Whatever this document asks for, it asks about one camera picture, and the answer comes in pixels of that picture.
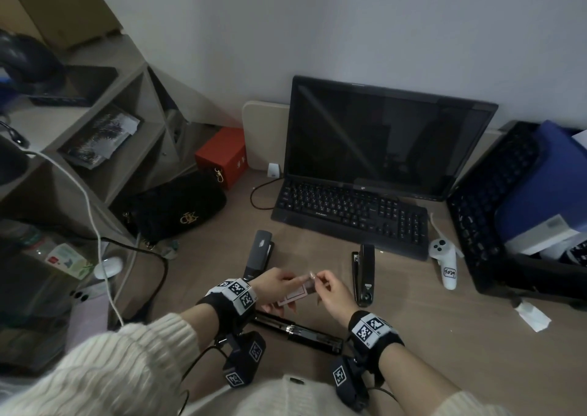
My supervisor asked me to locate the person's right hand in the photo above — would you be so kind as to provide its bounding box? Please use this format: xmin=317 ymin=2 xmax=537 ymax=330
xmin=314 ymin=269 xmax=363 ymax=329

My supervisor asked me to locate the person's left hand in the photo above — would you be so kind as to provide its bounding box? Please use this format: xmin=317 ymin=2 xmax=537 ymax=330
xmin=249 ymin=267 xmax=317 ymax=319

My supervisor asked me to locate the red white staples box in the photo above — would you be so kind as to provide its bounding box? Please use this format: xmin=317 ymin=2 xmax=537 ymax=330
xmin=277 ymin=278 xmax=317 ymax=306

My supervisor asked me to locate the small black stapler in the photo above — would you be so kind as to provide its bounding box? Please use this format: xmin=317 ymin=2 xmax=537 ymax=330
xmin=350 ymin=243 xmax=376 ymax=309

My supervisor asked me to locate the grey top stapler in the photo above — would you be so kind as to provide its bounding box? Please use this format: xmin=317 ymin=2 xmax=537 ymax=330
xmin=243 ymin=229 xmax=275 ymax=283

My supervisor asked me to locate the slim black stapler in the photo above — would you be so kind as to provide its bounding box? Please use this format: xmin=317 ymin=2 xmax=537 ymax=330
xmin=249 ymin=310 xmax=344 ymax=356

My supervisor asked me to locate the person's right forearm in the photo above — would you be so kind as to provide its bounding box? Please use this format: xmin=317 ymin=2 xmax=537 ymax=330
xmin=378 ymin=344 xmax=505 ymax=416

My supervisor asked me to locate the person's left forearm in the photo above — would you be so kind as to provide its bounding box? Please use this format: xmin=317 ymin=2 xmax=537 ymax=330
xmin=0 ymin=303 xmax=216 ymax=416

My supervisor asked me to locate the black marker wristband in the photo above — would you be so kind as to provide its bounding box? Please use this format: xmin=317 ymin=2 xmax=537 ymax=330
xmin=197 ymin=278 xmax=257 ymax=338
xmin=347 ymin=310 xmax=405 ymax=377

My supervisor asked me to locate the black keyboard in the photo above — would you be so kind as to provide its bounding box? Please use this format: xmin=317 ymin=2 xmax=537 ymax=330
xmin=271 ymin=176 xmax=430 ymax=261

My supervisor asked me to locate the cream knitted sweater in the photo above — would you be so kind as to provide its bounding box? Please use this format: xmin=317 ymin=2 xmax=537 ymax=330
xmin=183 ymin=374 xmax=363 ymax=416

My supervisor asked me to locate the white handheld controller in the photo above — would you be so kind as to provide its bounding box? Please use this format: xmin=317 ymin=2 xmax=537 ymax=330
xmin=429 ymin=214 xmax=464 ymax=291

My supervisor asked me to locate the black handbag gold logo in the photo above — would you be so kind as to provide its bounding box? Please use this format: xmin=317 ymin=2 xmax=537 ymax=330
xmin=120 ymin=172 xmax=228 ymax=245

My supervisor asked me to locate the black perforated file basket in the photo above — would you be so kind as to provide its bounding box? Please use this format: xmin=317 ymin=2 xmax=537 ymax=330
xmin=447 ymin=121 xmax=587 ymax=311

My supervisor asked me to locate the white computer mouse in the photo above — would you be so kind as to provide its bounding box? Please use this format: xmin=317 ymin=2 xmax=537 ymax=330
xmin=94 ymin=256 xmax=125 ymax=280

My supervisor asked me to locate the black computer monitor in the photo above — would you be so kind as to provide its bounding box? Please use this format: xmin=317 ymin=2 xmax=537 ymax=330
xmin=284 ymin=75 xmax=500 ymax=202

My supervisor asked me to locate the pale smartphone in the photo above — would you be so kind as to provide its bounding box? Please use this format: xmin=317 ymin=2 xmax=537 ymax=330
xmin=68 ymin=287 xmax=109 ymax=329

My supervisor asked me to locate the crumpled white paper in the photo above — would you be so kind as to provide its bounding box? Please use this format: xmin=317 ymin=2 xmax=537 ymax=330
xmin=514 ymin=302 xmax=552 ymax=333

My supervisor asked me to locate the white cardboard box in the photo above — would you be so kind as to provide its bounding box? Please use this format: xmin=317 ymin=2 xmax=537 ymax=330
xmin=504 ymin=214 xmax=582 ymax=257

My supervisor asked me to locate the green white packet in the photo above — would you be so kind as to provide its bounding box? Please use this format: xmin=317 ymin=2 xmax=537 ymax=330
xmin=27 ymin=241 xmax=95 ymax=280

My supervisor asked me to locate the beige shelf unit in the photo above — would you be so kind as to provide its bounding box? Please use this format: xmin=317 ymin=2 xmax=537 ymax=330
xmin=0 ymin=34 xmax=221 ymax=256

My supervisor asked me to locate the black white picture booklet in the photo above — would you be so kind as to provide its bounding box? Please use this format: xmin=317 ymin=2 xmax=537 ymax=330
xmin=59 ymin=108 xmax=143 ymax=169

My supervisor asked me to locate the blue folder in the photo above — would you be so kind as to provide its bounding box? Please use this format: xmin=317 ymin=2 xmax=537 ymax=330
xmin=495 ymin=119 xmax=587 ymax=247

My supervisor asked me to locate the black white patterned sheet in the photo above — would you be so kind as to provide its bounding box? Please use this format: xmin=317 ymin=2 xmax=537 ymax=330
xmin=566 ymin=241 xmax=587 ymax=265

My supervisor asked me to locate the brown cardboard box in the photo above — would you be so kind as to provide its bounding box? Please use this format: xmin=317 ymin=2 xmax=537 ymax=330
xmin=0 ymin=0 xmax=124 ymax=52

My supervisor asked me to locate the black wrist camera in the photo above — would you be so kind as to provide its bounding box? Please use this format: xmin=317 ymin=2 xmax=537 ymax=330
xmin=223 ymin=330 xmax=267 ymax=389
xmin=332 ymin=355 xmax=370 ymax=414

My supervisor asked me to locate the thin black keyboard cable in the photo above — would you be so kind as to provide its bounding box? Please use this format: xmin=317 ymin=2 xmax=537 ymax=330
xmin=251 ymin=177 xmax=285 ymax=211

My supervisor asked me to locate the black camera cable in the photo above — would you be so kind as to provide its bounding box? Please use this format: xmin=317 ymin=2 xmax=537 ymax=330
xmin=179 ymin=344 xmax=230 ymax=416
xmin=366 ymin=385 xmax=400 ymax=403

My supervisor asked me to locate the thick black cable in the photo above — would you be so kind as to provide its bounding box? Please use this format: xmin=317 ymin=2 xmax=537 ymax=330
xmin=100 ymin=236 xmax=169 ymax=320

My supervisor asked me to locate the white cable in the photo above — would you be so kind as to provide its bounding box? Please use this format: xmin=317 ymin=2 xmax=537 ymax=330
xmin=25 ymin=150 xmax=125 ymax=328

